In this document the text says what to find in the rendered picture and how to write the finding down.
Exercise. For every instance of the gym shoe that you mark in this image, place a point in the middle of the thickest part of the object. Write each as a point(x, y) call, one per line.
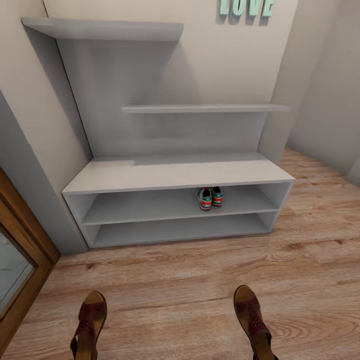
point(217, 196)
point(204, 196)

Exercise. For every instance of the sandal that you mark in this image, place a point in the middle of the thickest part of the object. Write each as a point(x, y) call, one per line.
point(248, 312)
point(92, 317)

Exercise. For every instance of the door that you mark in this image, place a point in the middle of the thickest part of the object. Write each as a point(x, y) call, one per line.
point(27, 258)

